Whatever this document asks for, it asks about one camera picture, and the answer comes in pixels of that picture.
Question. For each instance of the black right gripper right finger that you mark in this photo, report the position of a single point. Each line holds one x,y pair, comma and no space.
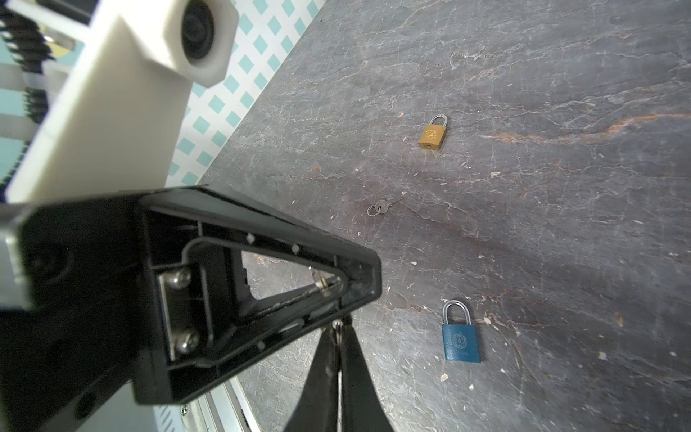
360,404

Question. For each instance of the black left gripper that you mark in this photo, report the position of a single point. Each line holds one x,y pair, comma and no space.
67,271

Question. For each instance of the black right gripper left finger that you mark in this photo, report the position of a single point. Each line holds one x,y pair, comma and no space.
317,408

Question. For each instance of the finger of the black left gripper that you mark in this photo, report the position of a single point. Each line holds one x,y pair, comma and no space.
200,324

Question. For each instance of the blue padlock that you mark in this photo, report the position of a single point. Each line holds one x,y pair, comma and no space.
460,340

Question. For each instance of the brass padlock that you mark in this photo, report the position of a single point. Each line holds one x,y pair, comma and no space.
432,136

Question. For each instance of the aluminium frame profile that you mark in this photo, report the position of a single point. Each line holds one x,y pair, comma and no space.
225,408

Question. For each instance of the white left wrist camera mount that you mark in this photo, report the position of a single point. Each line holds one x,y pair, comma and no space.
114,78

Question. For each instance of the small key with ring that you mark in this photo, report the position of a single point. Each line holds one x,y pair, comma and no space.
382,206

